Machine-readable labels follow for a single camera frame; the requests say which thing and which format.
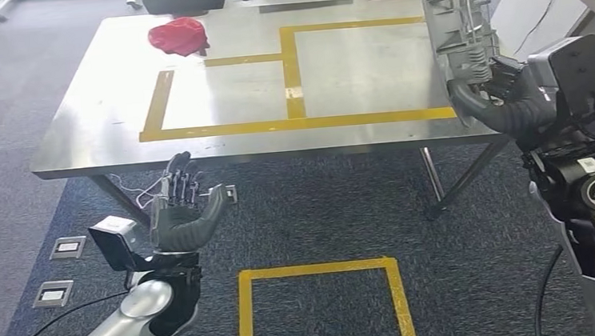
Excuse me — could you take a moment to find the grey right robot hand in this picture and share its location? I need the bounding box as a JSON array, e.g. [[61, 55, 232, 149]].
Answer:
[[444, 50, 562, 142]]

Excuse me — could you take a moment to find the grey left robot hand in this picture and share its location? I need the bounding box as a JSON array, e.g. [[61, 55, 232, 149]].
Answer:
[[143, 148, 234, 256]]

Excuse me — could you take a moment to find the grey plastic wheel hubcap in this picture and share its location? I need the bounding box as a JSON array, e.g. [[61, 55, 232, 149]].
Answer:
[[418, 0, 508, 131]]

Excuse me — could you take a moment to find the steel workbench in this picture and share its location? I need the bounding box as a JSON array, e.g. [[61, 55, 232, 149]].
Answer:
[[16, 0, 517, 252]]

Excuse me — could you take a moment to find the red cloth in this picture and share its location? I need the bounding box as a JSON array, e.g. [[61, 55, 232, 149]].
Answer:
[[146, 14, 212, 61]]

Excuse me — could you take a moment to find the white cable bundle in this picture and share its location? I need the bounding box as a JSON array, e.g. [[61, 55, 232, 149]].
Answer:
[[109, 168, 174, 211]]

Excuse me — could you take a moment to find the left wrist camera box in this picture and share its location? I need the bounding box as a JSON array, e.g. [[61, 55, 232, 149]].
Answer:
[[86, 213, 142, 276]]

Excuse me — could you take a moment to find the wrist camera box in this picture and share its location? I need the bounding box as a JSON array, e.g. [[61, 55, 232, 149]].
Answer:
[[523, 34, 595, 128], [86, 213, 142, 276]]

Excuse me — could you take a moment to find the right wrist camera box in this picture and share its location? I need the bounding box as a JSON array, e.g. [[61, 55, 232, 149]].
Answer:
[[523, 34, 595, 128]]

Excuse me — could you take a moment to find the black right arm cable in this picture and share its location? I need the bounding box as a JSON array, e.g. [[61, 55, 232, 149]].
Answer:
[[528, 243, 572, 336]]

